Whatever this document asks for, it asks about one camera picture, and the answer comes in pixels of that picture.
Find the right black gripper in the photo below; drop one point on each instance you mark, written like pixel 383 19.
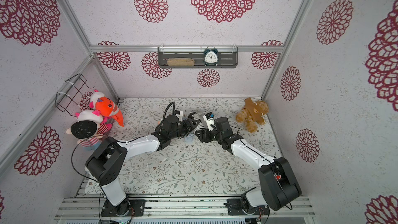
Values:
pixel 204 133

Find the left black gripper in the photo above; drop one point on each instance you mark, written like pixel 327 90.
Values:
pixel 189 126

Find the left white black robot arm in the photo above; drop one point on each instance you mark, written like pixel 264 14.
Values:
pixel 107 160

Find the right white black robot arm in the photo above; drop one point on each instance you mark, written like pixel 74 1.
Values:
pixel 278 184

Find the light blue power strip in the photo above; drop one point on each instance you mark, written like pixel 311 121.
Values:
pixel 189 139

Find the brown teddy bear plush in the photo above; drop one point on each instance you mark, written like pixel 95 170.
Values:
pixel 252 114

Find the floral table mat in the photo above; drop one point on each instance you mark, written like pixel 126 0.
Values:
pixel 188 167

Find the tan pouch on shelf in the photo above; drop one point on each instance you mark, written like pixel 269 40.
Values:
pixel 180 62

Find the teal alarm clock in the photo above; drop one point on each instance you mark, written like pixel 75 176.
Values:
pixel 211 57

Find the orange fish plush toy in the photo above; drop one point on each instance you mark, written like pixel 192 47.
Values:
pixel 106 107

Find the black faced striped plush doll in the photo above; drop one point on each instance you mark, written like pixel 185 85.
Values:
pixel 89 128

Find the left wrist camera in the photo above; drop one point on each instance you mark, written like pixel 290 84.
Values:
pixel 179 114

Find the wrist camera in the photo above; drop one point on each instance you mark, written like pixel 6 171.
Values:
pixel 210 121
pixel 179 114

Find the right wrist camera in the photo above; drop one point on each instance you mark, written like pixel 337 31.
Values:
pixel 210 121

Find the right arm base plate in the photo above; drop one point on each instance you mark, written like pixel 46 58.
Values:
pixel 242 207

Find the grey wall shelf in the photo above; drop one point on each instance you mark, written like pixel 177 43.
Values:
pixel 228 57

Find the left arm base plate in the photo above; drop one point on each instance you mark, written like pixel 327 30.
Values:
pixel 131 208

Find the black wire wall basket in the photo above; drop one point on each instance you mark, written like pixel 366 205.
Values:
pixel 76 96

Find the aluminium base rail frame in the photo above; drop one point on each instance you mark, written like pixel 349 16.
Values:
pixel 182 208

